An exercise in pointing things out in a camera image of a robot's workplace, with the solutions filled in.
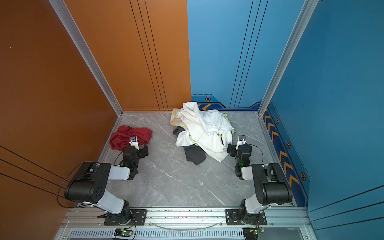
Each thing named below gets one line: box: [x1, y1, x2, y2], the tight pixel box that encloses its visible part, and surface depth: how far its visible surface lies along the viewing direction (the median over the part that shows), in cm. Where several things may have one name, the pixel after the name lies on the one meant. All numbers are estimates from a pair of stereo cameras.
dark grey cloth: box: [173, 126, 207, 166], surface depth 94 cm
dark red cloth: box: [109, 125, 153, 151], surface depth 99 cm
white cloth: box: [175, 102, 234, 163], surface depth 98 cm
